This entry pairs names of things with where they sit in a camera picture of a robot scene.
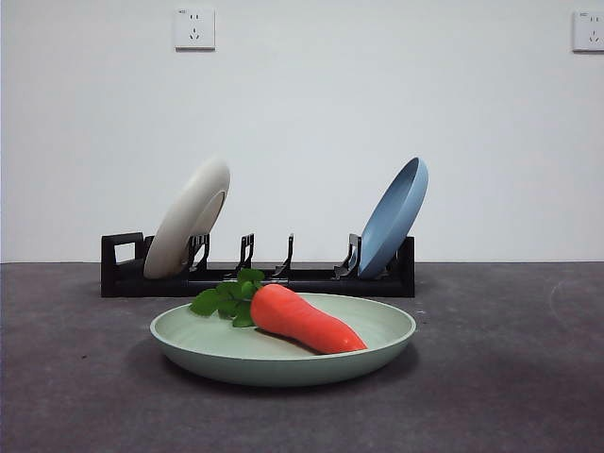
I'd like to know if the cream plate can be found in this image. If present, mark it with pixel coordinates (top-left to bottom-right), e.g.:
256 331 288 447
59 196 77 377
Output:
143 156 232 280

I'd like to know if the orange carrot with green leaves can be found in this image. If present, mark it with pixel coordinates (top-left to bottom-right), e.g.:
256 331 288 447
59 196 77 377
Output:
189 268 369 356

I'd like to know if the blue plate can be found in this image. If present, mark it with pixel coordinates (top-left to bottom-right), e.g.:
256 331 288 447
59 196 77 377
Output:
357 157 429 278

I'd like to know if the green plate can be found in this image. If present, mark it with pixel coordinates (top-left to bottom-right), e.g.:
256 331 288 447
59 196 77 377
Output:
149 292 418 389

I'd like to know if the white wall socket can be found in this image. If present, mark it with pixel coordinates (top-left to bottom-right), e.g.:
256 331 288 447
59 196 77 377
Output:
572 9 604 53
175 6 217 52

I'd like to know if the black plate rack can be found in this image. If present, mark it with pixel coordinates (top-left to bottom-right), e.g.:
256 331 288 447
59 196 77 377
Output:
100 230 416 299

